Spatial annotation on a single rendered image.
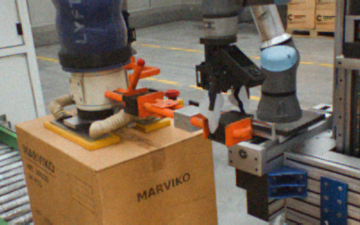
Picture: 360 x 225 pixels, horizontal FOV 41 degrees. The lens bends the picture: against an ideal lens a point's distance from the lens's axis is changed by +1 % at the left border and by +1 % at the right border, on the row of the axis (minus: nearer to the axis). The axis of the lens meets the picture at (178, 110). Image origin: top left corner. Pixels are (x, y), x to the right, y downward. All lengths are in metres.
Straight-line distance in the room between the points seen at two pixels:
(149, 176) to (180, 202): 0.15
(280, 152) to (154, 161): 0.46
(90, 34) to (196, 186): 0.55
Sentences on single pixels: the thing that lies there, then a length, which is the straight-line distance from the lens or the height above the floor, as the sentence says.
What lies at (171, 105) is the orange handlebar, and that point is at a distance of 1.26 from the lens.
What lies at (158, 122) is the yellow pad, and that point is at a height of 1.09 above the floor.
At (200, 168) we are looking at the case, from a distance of 1.49.
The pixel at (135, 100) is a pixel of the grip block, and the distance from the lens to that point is 1.32.
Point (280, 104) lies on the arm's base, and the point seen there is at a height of 1.10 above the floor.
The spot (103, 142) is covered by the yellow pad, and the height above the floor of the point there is 1.09.
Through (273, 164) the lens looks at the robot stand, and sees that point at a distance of 1.61.
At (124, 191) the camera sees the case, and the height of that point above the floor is 0.99.
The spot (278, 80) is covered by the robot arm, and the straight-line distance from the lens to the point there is 1.60.
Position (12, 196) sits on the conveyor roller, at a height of 0.54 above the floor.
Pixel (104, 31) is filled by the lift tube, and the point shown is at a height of 1.39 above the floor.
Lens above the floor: 1.58
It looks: 17 degrees down
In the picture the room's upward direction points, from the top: 5 degrees counter-clockwise
